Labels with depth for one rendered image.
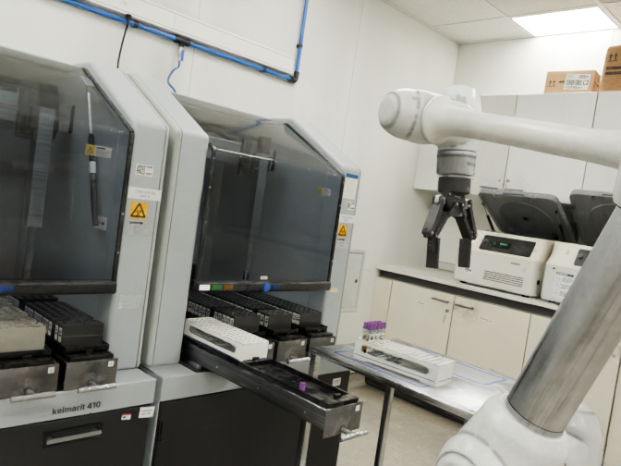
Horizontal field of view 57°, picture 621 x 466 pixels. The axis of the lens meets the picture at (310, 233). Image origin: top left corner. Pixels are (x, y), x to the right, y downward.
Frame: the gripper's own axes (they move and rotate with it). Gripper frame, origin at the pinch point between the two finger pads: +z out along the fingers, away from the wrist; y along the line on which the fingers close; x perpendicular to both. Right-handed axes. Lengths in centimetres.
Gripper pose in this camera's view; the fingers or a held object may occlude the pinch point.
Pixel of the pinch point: (448, 263)
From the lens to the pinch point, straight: 139.2
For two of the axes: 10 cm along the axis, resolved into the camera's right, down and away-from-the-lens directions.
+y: 7.2, 0.3, 6.9
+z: -0.7, 10.0, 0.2
